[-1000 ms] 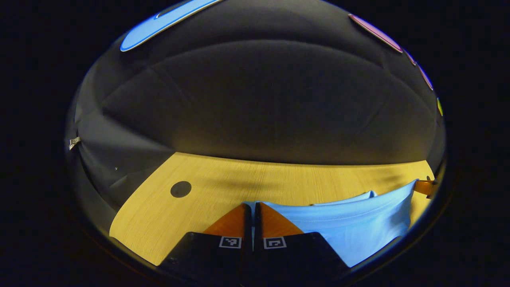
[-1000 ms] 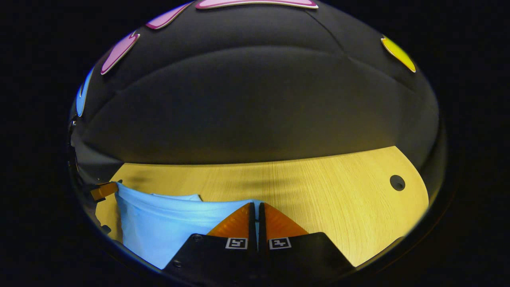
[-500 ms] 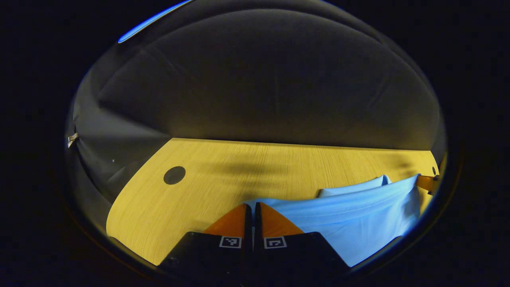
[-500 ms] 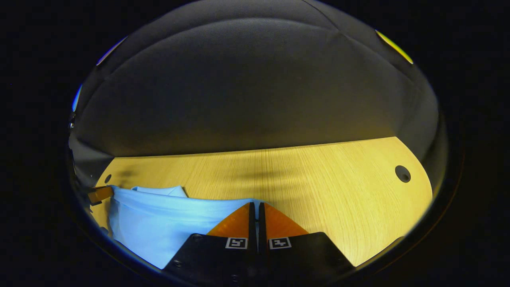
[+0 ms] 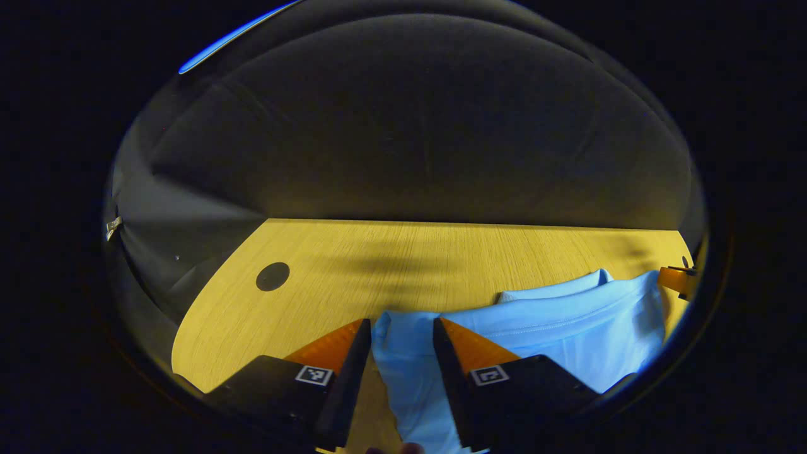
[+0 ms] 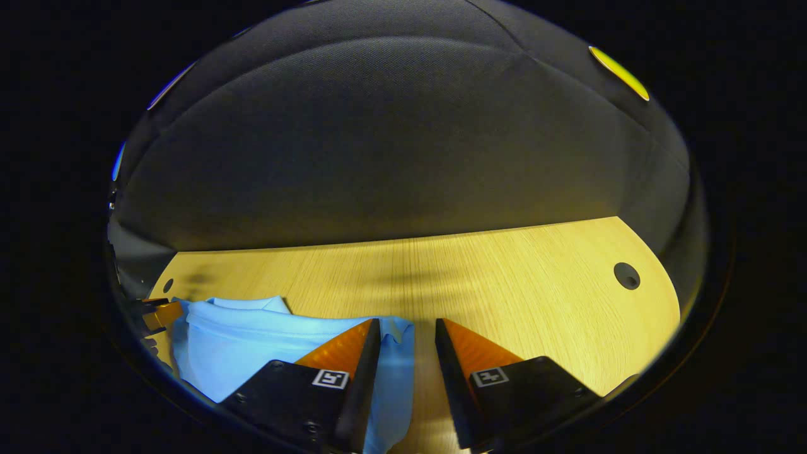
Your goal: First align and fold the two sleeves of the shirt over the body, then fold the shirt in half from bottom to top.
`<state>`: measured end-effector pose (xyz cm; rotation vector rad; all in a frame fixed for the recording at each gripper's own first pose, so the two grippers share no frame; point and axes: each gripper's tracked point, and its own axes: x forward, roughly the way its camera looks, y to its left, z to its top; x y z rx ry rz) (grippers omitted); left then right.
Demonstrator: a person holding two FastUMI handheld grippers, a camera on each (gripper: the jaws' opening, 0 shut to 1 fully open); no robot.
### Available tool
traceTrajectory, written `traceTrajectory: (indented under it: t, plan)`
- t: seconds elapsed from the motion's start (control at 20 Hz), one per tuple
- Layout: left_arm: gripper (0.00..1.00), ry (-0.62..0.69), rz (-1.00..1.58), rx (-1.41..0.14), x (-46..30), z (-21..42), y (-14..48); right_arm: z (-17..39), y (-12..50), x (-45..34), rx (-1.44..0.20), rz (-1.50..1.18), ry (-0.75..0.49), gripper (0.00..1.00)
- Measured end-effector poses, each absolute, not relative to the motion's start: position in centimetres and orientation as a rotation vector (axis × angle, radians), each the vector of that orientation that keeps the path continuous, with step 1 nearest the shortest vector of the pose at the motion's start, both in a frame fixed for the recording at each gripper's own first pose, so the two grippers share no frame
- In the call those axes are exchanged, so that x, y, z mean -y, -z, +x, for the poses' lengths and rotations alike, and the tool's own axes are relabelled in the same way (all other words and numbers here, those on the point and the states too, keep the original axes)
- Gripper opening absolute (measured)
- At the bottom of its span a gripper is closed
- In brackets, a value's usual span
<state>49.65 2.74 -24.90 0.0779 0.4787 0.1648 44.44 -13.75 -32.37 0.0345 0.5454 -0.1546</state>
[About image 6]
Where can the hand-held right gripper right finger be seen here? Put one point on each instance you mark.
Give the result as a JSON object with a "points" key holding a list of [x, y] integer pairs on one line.
{"points": [[454, 391]]}

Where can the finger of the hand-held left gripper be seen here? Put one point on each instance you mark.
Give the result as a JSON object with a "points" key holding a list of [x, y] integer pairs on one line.
{"points": [[165, 314]]}

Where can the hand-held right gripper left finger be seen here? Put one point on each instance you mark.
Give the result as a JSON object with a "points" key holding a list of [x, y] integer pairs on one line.
{"points": [[358, 391]]}

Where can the light blue T-shirt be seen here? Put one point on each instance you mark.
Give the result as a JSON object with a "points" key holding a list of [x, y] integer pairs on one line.
{"points": [[252, 347]]}

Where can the black table grommet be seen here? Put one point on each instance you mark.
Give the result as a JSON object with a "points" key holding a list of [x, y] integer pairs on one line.
{"points": [[168, 285], [627, 275]]}

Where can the black backdrop cloth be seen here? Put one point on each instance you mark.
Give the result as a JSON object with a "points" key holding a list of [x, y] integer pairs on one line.
{"points": [[410, 126]]}

